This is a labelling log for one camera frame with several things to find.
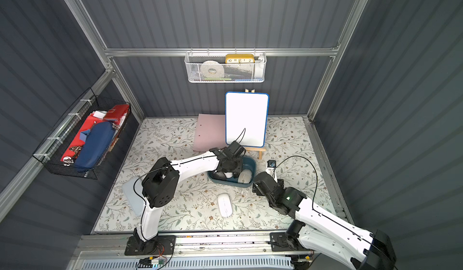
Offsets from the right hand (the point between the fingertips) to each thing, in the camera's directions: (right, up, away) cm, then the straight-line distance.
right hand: (266, 179), depth 80 cm
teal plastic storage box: (-7, +5, +12) cm, 15 cm away
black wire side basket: (-77, +15, -18) cm, 81 cm away
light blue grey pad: (-60, -11, +3) cm, 61 cm away
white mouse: (-19, -12, +3) cm, 23 cm away
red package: (-66, +29, -2) cm, 72 cm away
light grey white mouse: (-9, -1, +10) cm, 13 cm away
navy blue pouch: (-68, +20, -8) cm, 71 cm away
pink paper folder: (-29, +21, +33) cm, 49 cm away
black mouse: (-22, -1, +12) cm, 25 cm away
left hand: (-10, +2, +12) cm, 16 cm away
